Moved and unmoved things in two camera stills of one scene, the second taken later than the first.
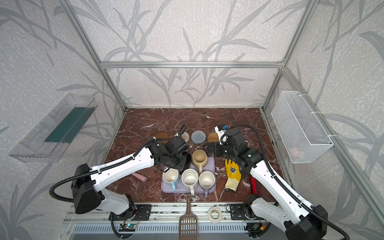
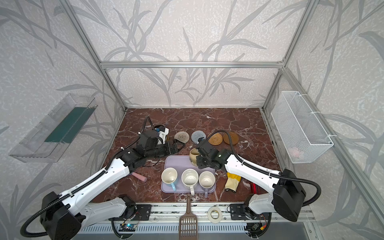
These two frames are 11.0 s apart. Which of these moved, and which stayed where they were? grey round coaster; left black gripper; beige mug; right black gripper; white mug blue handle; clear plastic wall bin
Moved: left black gripper; right black gripper
Stayed: beige mug; white mug blue handle; grey round coaster; clear plastic wall bin
